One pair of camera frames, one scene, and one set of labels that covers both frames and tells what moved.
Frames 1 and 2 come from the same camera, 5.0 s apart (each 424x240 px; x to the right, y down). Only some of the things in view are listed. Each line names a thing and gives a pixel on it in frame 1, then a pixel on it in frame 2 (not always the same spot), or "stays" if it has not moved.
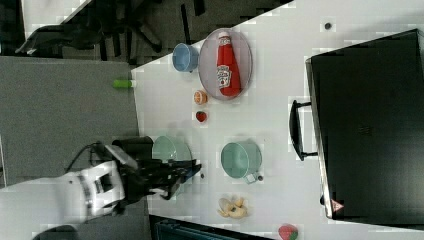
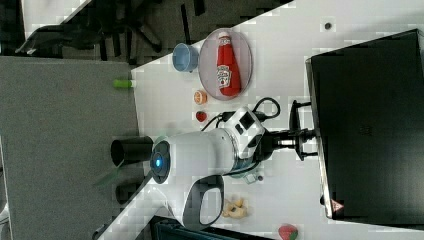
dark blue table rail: x=163 y=228 stays
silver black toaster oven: x=366 y=120 stays
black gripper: x=157 y=176 → x=271 y=141
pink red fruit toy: x=288 y=231 stays
